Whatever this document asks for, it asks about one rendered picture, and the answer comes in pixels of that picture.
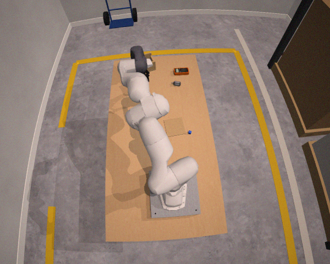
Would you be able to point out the thin tan flat mat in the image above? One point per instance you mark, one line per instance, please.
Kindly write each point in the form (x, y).
(174, 127)

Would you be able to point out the tan wooden open box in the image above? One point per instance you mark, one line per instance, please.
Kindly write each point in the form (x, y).
(149, 56)

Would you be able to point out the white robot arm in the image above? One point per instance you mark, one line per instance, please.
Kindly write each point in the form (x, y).
(163, 178)

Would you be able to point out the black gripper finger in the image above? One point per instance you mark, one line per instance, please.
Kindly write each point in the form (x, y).
(147, 74)

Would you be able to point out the orange pocket multimeter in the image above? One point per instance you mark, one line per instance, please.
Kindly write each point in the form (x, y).
(181, 71)

